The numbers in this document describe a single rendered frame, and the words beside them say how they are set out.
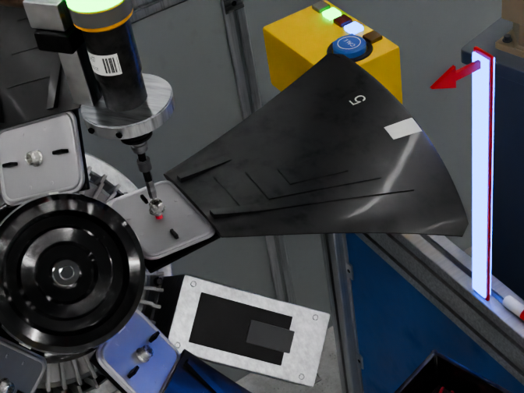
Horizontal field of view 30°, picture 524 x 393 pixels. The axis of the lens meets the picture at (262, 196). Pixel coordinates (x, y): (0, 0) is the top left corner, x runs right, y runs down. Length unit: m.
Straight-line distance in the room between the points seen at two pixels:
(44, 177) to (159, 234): 0.10
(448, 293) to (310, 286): 0.92
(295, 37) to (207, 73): 0.47
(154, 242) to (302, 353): 0.22
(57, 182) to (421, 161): 0.32
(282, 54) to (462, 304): 0.38
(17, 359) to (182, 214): 0.17
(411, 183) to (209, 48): 0.84
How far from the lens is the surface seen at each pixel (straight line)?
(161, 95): 0.74
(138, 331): 0.83
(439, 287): 1.22
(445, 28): 1.97
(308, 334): 0.94
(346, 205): 0.83
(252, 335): 0.92
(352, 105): 0.91
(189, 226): 0.80
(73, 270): 0.74
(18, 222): 0.73
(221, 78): 1.69
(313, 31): 1.23
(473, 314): 1.19
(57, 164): 0.79
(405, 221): 0.84
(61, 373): 0.89
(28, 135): 0.81
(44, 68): 0.80
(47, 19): 0.72
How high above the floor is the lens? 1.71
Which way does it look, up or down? 40 degrees down
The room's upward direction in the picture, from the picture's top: 10 degrees counter-clockwise
